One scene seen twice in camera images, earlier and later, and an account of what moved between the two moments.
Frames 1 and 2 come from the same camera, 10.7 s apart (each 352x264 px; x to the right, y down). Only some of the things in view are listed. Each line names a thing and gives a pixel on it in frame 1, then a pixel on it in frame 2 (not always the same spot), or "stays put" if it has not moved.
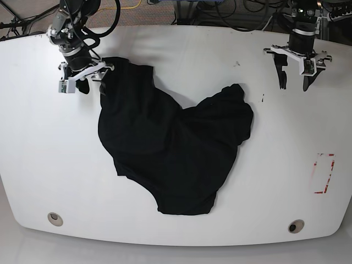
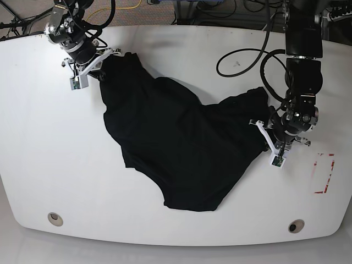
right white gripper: (281, 60) → (266, 147)
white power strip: (331, 18) stays put
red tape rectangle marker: (333, 164) stays put
